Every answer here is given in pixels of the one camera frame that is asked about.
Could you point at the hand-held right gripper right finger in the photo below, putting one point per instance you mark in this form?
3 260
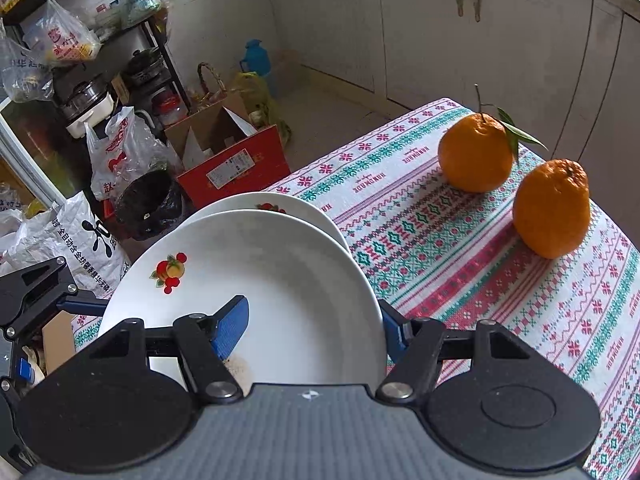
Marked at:
395 335

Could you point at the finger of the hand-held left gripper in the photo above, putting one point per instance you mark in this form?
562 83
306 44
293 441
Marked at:
85 304

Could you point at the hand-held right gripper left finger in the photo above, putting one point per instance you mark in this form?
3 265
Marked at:
232 327

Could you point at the white fruit-print plate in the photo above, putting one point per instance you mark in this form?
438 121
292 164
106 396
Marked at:
300 210
300 285

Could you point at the person's left hand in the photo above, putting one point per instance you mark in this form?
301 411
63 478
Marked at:
36 365

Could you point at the brown cardboard piece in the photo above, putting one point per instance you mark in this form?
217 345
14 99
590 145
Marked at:
57 342

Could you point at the white printed sack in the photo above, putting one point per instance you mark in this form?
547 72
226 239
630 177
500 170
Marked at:
85 240

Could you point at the patterned woven tablecloth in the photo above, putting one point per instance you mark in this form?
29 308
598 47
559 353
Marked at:
450 260

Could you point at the black plastic bag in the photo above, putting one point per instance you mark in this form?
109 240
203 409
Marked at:
145 210

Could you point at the white bag red print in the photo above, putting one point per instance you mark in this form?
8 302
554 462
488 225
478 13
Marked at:
117 150

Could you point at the open red cardboard box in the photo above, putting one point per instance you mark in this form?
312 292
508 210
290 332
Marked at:
235 170

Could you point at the white kitchen appliance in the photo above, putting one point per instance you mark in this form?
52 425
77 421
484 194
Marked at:
92 117

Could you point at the orange with leafy stem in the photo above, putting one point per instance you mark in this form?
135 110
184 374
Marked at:
475 155

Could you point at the bumpy orange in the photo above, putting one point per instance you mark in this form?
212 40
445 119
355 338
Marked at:
550 210

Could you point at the steel pot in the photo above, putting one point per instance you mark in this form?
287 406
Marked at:
85 95

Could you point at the red lidded jar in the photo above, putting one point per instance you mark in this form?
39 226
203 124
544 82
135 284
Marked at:
170 107

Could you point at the black cooking pot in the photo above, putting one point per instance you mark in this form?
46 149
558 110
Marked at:
142 67

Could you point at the wicker basket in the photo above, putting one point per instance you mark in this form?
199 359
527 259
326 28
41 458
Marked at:
200 71

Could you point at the black shelf rack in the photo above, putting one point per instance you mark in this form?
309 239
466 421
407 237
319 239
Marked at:
120 45

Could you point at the blue thermos jug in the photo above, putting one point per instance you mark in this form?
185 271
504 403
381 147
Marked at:
256 62

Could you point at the plastic bag yellow contents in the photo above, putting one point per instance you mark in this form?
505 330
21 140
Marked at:
62 35

